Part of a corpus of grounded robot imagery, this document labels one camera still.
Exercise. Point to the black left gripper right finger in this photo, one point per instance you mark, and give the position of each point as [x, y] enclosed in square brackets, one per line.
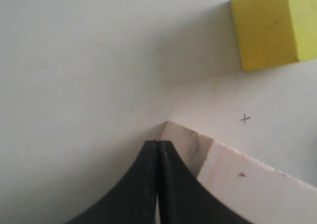
[182, 199]

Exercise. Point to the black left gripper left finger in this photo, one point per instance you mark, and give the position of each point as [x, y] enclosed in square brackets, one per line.
[133, 199]

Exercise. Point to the large pale wooden cube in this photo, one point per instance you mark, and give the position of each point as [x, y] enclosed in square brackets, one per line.
[256, 191]

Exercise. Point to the yellow cube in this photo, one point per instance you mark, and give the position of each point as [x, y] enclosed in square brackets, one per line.
[271, 33]

